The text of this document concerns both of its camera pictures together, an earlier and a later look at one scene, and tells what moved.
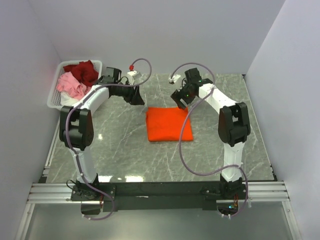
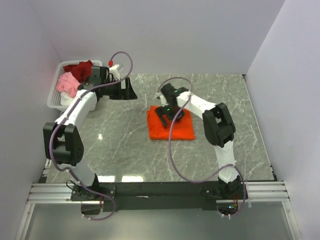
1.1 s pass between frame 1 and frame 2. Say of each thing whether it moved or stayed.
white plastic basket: stayed
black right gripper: moved
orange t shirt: stayed
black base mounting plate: stayed
